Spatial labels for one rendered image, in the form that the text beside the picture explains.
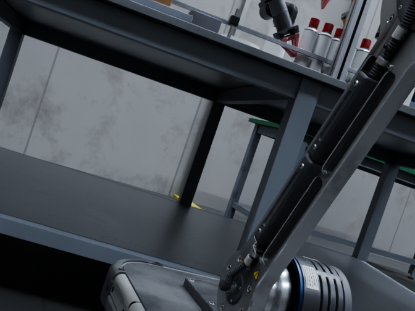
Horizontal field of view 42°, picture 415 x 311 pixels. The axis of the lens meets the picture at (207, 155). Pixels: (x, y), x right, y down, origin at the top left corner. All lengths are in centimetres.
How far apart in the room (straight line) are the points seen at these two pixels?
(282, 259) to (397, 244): 491
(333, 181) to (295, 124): 65
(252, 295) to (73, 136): 345
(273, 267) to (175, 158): 360
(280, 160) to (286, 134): 7
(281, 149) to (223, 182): 321
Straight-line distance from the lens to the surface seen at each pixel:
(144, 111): 435
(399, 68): 79
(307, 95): 147
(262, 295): 94
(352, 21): 183
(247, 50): 139
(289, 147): 145
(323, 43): 193
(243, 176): 378
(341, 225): 532
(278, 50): 215
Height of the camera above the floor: 58
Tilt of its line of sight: 2 degrees down
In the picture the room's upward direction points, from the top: 19 degrees clockwise
